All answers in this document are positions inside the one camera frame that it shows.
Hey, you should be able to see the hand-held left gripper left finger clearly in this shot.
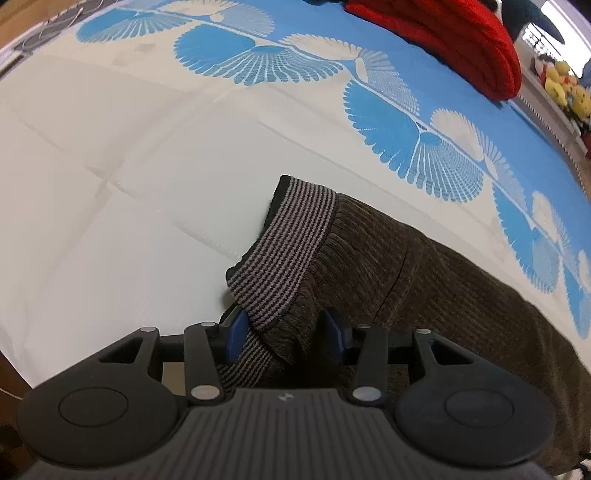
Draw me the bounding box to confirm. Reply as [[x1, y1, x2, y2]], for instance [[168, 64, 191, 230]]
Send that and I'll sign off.
[[97, 310, 252, 407]]

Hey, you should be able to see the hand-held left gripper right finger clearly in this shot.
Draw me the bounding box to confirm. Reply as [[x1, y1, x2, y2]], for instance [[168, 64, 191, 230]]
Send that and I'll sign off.
[[318, 308, 477, 407]]

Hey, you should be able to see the dark brown knit sweater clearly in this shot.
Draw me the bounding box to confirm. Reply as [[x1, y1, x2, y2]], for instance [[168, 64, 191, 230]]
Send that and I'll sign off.
[[217, 174, 581, 477]]

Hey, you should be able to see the blue and white printed bedsheet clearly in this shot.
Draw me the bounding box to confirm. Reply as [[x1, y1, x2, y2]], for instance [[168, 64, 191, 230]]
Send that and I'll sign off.
[[0, 0, 591, 393]]

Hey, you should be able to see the red knit blanket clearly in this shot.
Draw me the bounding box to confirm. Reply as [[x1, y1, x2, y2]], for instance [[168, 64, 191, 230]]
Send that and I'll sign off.
[[344, 0, 523, 102]]

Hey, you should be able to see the pile of plush toys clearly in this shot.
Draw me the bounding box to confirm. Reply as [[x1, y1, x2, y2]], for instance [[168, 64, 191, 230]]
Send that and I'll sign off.
[[531, 58, 591, 158]]

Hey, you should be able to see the dark teal cloth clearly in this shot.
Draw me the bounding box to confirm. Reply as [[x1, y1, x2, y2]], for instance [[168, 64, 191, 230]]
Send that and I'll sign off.
[[501, 0, 563, 43]]

